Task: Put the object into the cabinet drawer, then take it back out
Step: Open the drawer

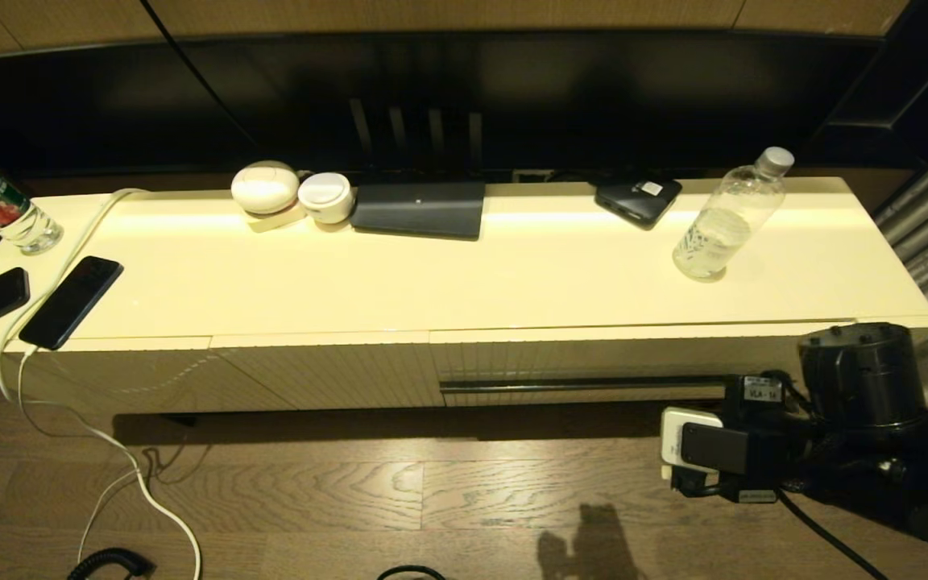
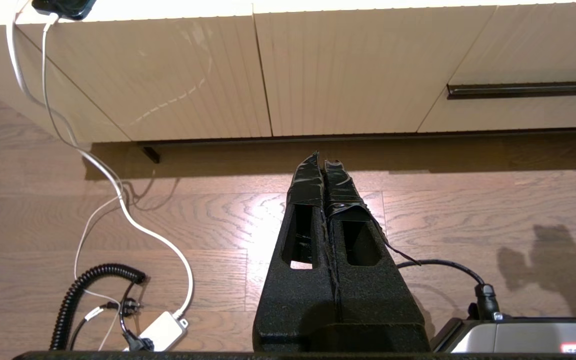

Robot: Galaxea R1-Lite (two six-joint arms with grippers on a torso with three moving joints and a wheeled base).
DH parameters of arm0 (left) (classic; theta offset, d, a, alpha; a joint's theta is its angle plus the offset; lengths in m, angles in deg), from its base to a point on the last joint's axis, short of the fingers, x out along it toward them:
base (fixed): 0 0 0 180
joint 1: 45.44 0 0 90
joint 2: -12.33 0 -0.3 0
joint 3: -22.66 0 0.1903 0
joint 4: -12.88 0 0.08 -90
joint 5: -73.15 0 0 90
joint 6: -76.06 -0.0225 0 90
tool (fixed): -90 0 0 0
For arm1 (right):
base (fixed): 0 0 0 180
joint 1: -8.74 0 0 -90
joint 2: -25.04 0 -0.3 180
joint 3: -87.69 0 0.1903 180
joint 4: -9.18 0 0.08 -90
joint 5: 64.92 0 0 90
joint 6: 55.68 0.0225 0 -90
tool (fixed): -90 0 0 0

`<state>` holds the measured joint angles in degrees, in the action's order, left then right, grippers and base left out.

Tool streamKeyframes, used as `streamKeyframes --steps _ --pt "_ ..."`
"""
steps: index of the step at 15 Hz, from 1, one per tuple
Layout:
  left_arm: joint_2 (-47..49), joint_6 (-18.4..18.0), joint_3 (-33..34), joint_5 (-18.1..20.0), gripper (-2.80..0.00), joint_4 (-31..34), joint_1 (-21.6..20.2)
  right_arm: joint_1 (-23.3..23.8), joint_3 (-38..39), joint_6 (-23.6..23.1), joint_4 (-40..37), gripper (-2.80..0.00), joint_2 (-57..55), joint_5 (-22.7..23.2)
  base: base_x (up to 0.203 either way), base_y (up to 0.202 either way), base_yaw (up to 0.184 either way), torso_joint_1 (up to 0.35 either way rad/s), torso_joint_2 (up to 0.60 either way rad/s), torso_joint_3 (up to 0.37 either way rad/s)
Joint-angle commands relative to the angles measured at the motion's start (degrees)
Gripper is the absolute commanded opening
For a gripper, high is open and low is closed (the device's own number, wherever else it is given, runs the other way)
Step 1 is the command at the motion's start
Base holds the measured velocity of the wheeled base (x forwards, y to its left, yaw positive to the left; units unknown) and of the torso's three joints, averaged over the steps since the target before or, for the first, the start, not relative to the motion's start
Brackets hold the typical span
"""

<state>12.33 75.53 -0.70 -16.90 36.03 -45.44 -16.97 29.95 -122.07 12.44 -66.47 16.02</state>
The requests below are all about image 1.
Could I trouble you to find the cream drawer with black handle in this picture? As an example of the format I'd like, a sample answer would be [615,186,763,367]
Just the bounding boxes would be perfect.
[430,321,860,408]

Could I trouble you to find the clear bottle with grey cap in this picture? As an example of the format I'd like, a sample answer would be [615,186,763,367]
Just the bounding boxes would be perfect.
[673,147,795,283]

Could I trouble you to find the cream ribbed cabinet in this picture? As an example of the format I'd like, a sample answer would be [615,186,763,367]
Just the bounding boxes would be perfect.
[0,176,928,418]

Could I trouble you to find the black box with white sticker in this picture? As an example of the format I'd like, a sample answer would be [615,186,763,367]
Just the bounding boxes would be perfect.
[594,176,683,231]

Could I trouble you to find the dark grey flat router box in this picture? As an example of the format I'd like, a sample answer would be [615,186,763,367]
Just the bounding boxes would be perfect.
[350,180,487,242]

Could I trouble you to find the black flat television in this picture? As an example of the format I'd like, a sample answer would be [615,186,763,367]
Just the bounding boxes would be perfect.
[0,32,884,180]

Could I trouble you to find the white round jar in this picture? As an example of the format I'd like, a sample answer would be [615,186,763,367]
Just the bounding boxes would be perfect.
[297,172,355,226]

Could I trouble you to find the white oval speaker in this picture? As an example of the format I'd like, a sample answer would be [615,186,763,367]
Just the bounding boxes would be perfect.
[230,161,300,216]

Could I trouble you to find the black smartphone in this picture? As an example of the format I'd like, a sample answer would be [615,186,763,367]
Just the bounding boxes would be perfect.
[18,256,124,351]

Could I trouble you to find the water bottle with green-red label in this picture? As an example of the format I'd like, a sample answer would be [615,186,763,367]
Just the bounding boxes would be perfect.
[0,139,64,255]

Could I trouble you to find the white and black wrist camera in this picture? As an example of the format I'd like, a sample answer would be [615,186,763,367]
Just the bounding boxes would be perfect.
[661,407,751,484]

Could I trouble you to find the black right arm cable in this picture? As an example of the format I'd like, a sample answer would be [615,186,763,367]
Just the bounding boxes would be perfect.
[778,487,888,580]

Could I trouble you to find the black cable loop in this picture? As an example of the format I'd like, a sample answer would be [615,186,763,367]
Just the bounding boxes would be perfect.
[375,565,449,580]

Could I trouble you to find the dark wooden wall frame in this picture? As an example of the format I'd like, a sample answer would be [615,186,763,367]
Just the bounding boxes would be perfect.
[802,0,928,170]

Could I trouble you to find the black coiled cable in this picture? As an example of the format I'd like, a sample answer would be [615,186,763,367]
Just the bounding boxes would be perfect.
[67,548,155,580]

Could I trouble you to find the thick white power cable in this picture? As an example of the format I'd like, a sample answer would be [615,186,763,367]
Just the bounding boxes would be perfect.
[0,187,203,580]

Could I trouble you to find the thin white charging cable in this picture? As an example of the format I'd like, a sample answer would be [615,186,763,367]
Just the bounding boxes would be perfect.
[16,346,143,565]

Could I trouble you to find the thin black wall cable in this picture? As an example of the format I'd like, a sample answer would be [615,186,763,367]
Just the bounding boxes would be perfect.
[140,0,263,154]

